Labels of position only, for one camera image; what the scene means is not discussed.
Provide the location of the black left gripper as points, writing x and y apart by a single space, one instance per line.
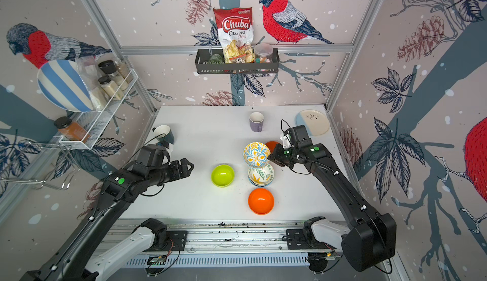
179 172

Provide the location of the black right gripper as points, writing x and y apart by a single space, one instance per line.
275 156

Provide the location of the yellow flower bowl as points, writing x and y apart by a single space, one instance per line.
266 173

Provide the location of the blue yellow patterned bowl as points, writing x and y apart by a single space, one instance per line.
256 155

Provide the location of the green leaf bowl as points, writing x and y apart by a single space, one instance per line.
251 180
260 185

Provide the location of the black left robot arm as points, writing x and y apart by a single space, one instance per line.
70 261

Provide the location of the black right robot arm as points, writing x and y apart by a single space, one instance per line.
372 236

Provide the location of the small orange bowl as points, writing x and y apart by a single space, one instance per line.
272 145

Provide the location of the lime green bowl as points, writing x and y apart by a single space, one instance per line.
222 175

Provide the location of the dark green mug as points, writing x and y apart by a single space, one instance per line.
164 135

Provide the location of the purple mug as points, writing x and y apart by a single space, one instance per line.
256 120

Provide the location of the blue cream plate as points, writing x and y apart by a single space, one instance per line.
315 122

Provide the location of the large orange bowl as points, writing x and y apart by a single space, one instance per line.
261 201

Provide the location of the clear lidded candy jar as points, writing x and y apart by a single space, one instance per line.
263 53

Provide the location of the beige spice jar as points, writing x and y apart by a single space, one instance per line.
111 88

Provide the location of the green glass jar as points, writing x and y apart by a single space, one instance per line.
216 59

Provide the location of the orange spice jar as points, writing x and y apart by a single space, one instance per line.
72 130

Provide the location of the black lid spice jar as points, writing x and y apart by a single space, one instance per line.
108 67

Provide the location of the red cassava chips bag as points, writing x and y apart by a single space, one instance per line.
235 34

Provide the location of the blue striped plate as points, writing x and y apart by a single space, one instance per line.
62 85

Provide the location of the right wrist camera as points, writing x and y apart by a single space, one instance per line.
285 138

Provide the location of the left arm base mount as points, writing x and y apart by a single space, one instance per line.
164 239

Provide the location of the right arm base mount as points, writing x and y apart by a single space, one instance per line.
316 233

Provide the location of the black wall basket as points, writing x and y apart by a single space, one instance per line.
203 65

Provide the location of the clear wall shelf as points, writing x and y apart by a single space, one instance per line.
96 122

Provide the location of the wire hook rack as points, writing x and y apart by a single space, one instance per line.
39 165

